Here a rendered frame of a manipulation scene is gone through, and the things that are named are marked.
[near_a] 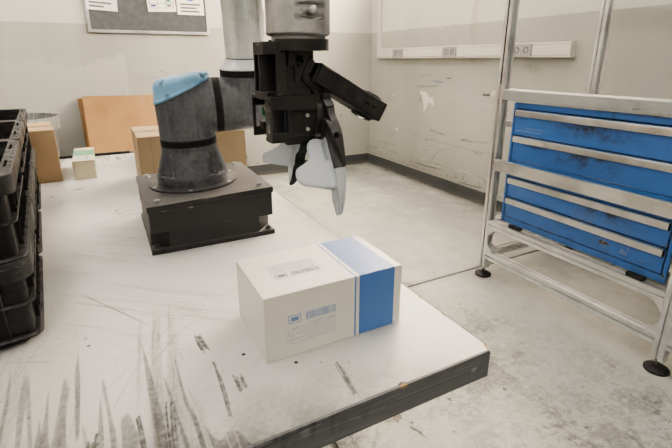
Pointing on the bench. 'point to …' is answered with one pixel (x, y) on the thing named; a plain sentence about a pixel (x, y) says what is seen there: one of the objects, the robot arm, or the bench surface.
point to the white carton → (317, 295)
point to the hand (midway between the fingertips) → (317, 198)
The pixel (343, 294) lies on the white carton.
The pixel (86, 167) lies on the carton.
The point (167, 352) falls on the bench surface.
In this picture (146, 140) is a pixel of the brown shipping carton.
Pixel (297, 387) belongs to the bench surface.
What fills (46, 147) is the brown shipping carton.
